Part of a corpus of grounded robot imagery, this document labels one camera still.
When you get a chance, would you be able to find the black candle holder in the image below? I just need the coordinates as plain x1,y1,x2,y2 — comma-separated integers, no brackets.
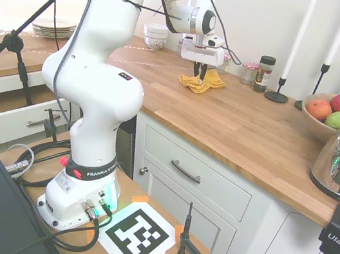
293,59,332,115
263,74,293,105

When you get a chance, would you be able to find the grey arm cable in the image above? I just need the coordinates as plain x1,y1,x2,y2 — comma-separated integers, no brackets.
44,0,102,134

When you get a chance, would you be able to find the black white fiducial tag sheet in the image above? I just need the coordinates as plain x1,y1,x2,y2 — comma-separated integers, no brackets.
95,196,184,254

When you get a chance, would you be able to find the black bar clamp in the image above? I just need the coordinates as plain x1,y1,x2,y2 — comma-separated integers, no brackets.
176,201,218,254

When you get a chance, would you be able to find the thick black base cable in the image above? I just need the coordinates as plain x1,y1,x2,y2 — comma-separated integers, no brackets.
18,136,74,194

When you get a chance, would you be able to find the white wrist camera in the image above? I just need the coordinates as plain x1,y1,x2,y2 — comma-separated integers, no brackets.
206,34,227,51

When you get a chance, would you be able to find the black boom stand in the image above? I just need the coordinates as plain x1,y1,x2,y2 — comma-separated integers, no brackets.
0,0,65,110

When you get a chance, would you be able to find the glass jar red checked lid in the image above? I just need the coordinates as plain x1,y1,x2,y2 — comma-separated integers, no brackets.
238,60,258,87
176,37,186,56
220,53,234,77

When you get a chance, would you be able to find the thin black base cable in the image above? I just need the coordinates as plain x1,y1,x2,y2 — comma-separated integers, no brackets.
35,199,115,254

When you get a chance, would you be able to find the green apple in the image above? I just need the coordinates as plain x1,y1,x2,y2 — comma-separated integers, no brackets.
323,108,340,131

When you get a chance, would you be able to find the stack of white plates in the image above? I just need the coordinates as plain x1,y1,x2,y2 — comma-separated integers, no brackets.
30,14,79,42

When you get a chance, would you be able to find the coffee jar black lid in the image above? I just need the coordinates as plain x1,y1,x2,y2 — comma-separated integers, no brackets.
251,54,278,96

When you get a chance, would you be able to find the white counter cabinet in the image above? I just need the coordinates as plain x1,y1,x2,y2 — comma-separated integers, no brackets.
113,109,340,254

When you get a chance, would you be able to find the small black clamp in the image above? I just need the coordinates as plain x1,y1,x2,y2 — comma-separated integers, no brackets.
39,107,63,143

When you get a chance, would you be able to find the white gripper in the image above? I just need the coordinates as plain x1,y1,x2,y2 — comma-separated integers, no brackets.
174,40,227,87

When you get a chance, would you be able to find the yellow towel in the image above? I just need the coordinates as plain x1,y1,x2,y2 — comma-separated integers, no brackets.
176,64,229,99

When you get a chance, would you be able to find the stack of white bowls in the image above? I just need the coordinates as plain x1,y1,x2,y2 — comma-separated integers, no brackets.
140,21,171,52

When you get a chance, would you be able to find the orange tape piece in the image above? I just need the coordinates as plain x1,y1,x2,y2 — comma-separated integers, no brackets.
173,222,187,235
131,193,151,206

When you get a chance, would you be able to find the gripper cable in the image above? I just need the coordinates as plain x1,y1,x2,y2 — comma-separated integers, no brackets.
187,0,254,68

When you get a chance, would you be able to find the metal drawer bar handle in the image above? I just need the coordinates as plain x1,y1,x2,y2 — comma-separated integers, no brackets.
25,108,62,133
168,159,205,186

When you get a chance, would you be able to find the orange fruit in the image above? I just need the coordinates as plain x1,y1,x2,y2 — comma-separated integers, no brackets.
305,97,335,124

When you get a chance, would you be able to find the wooden fruit bowl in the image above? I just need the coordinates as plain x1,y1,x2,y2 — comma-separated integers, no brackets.
296,89,340,147

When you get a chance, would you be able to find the white drawer unit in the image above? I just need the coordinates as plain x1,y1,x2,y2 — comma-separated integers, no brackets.
0,71,87,180

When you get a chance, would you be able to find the grey cable metal connector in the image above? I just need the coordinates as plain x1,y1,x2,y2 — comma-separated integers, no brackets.
1,142,37,181

